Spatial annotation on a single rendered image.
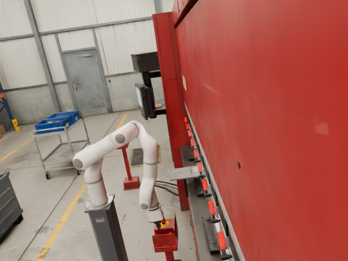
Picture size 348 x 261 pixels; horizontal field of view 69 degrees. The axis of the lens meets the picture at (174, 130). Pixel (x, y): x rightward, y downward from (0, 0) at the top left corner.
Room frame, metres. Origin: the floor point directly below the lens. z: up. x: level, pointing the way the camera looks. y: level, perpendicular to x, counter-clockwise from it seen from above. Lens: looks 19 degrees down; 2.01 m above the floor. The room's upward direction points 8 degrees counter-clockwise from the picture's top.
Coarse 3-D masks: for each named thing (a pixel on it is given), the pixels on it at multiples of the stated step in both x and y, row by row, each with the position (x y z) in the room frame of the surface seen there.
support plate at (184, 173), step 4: (176, 168) 1.95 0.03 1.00; (180, 168) 1.94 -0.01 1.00; (184, 168) 1.93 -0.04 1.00; (188, 168) 1.92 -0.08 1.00; (172, 172) 1.89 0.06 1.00; (176, 172) 1.88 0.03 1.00; (180, 172) 1.87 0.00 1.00; (184, 172) 1.86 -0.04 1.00; (188, 172) 1.85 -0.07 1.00; (196, 172) 1.83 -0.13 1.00; (172, 176) 1.83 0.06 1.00; (176, 176) 1.82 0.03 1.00; (180, 176) 1.81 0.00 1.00; (184, 176) 1.80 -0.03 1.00; (188, 176) 1.79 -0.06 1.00; (192, 176) 1.78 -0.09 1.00; (196, 176) 1.78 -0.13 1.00; (172, 180) 1.78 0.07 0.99
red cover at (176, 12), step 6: (180, 0) 1.54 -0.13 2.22; (186, 0) 1.22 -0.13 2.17; (192, 0) 1.14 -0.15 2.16; (174, 6) 2.18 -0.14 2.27; (180, 6) 1.59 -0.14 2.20; (186, 6) 1.31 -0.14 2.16; (192, 6) 1.34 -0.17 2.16; (174, 12) 2.28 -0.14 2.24; (180, 12) 1.64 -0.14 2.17; (186, 12) 1.59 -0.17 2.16; (174, 18) 2.38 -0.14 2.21; (180, 18) 1.90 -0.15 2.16; (174, 24) 2.51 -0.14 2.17
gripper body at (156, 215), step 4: (156, 208) 1.43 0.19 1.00; (160, 208) 1.44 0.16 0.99; (148, 212) 1.43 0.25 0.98; (152, 212) 1.43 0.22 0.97; (156, 212) 1.43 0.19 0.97; (160, 212) 1.43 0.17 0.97; (148, 216) 1.44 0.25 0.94; (152, 216) 1.43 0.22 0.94; (156, 216) 1.43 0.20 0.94; (160, 216) 1.43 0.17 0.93; (152, 220) 1.43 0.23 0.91; (156, 220) 1.43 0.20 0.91; (160, 220) 1.43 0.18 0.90
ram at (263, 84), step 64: (256, 0) 0.41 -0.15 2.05; (320, 0) 0.25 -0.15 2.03; (192, 64) 1.44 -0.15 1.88; (256, 64) 0.42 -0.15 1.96; (320, 64) 0.24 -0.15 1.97; (256, 128) 0.43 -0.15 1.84; (320, 128) 0.24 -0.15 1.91; (256, 192) 0.44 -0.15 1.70; (320, 192) 0.23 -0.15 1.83; (256, 256) 0.46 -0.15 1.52; (320, 256) 0.23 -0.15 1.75
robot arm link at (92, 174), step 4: (92, 144) 1.66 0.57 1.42; (84, 148) 1.61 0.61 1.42; (100, 160) 1.63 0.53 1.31; (92, 164) 1.63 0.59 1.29; (96, 164) 1.62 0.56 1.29; (100, 164) 1.62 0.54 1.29; (88, 168) 1.62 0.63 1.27; (92, 168) 1.60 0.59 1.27; (96, 168) 1.60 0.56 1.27; (100, 168) 1.60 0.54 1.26; (84, 172) 1.60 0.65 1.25; (88, 172) 1.57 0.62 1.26; (92, 172) 1.57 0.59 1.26; (96, 172) 1.57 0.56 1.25; (100, 172) 1.60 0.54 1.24; (84, 176) 1.57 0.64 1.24; (88, 176) 1.55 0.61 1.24; (92, 176) 1.55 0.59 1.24; (96, 176) 1.56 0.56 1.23; (100, 176) 1.59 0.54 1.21; (88, 180) 1.55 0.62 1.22; (92, 180) 1.54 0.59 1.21; (96, 180) 1.55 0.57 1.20; (100, 180) 1.58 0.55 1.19
